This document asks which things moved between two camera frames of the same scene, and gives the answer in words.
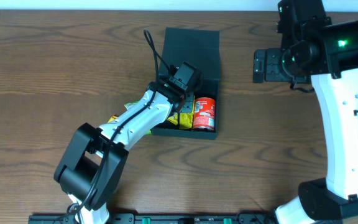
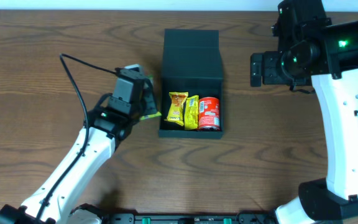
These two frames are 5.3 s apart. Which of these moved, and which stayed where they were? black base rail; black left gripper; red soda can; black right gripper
Moved: red soda can; black left gripper
Stayed: black base rail; black right gripper
